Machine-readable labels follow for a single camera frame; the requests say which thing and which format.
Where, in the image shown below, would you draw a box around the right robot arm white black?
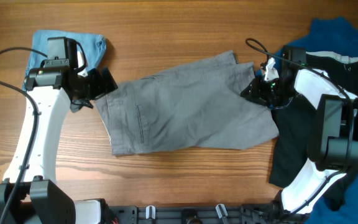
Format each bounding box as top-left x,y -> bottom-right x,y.
241,46 -> 358,222

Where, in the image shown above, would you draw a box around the black garment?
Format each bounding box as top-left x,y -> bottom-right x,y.
269,52 -> 358,217

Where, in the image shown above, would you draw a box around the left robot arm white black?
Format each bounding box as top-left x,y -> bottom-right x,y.
0,58 -> 118,223

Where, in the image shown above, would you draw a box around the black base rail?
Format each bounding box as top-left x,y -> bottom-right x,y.
109,205 -> 273,224

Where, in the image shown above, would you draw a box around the grey shorts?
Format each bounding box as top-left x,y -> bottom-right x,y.
95,51 -> 278,156

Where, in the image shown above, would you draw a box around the folded light blue jeans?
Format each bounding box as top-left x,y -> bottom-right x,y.
22,29 -> 108,91

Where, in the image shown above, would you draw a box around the blue shirt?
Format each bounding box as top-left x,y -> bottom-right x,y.
268,17 -> 358,223

